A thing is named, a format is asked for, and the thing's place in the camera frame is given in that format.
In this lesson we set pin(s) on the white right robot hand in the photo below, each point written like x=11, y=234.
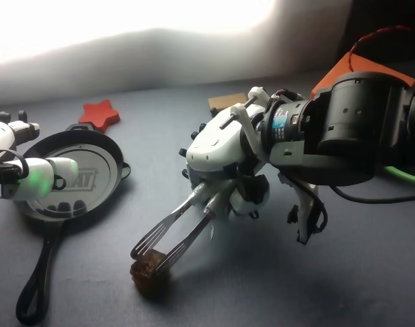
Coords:
x=220, y=143

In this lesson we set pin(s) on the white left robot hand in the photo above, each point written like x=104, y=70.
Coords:
x=37, y=177

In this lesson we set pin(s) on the brown toy meat chunk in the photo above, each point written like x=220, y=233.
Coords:
x=147, y=276

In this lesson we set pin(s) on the black cast iron pan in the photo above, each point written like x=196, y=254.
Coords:
x=101, y=160

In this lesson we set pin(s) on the plain wooden block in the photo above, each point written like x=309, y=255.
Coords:
x=226, y=101

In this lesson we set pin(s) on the red star block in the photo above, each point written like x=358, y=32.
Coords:
x=98, y=116

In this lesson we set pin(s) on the small white tape scrap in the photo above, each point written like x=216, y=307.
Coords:
x=212, y=233

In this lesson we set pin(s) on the white cloth backdrop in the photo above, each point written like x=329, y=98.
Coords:
x=125, y=64

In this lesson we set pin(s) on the orange box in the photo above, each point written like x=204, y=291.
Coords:
x=357, y=66

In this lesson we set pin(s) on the grey table cloth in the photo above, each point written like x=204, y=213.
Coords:
x=295, y=289

